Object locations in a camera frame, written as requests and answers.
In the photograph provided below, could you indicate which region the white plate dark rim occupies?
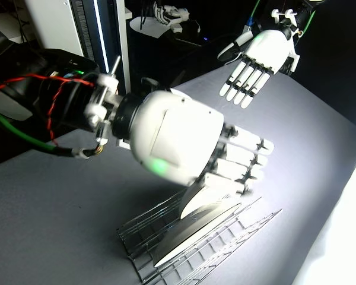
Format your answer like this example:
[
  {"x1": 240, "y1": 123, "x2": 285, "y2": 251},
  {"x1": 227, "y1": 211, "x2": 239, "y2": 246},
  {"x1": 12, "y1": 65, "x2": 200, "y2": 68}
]
[
  {"x1": 180, "y1": 177, "x2": 244, "y2": 220},
  {"x1": 152, "y1": 203, "x2": 243, "y2": 268}
]

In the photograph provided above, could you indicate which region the spare white robot hand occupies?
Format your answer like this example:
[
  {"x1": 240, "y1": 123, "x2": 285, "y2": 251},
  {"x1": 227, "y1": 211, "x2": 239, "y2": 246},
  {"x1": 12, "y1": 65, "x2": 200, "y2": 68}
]
[{"x1": 150, "y1": 0, "x2": 190, "y2": 27}]

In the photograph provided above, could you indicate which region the white black robot column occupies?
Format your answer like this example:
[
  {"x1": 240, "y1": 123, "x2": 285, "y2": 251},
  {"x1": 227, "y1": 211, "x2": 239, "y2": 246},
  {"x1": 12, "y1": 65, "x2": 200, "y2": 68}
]
[{"x1": 25, "y1": 0, "x2": 131, "y2": 93}]

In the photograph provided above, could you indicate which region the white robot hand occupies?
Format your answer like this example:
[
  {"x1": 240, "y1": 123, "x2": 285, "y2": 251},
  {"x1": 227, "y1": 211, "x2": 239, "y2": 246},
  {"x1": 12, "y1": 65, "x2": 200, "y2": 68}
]
[
  {"x1": 129, "y1": 77, "x2": 275, "y2": 198},
  {"x1": 217, "y1": 28, "x2": 295, "y2": 109}
]

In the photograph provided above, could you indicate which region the white paper sheet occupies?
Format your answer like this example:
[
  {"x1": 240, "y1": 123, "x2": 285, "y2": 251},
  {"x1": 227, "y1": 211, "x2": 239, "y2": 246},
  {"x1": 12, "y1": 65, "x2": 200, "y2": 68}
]
[{"x1": 129, "y1": 16, "x2": 174, "y2": 39}]

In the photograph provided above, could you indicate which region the grey table cloth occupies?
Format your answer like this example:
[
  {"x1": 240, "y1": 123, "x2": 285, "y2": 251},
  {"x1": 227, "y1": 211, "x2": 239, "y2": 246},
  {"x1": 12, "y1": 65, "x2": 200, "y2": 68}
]
[{"x1": 0, "y1": 64, "x2": 356, "y2": 285}]

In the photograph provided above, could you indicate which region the thick green cable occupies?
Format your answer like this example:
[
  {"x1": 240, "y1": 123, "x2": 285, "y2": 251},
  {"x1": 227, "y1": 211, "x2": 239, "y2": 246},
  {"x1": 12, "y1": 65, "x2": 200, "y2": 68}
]
[{"x1": 0, "y1": 108, "x2": 78, "y2": 158}]

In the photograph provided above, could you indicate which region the red black twisted wire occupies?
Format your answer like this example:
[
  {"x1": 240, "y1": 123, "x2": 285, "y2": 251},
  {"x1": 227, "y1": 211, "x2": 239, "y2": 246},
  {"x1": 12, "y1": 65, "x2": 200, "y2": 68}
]
[{"x1": 0, "y1": 74, "x2": 95, "y2": 146}]

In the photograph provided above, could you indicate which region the grey cable adapter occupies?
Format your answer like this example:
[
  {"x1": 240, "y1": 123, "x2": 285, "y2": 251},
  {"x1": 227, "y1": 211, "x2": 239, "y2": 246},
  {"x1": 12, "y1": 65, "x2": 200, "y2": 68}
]
[{"x1": 241, "y1": 17, "x2": 255, "y2": 35}]

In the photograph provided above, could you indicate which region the wire dish rack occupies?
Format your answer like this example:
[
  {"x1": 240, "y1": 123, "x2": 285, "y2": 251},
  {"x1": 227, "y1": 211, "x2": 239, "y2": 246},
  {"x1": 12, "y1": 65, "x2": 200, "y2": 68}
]
[{"x1": 116, "y1": 189, "x2": 283, "y2": 284}]

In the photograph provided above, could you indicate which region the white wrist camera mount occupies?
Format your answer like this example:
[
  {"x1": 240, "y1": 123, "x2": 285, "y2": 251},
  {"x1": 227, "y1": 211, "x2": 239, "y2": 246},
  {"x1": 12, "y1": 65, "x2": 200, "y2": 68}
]
[{"x1": 280, "y1": 53, "x2": 301, "y2": 77}]

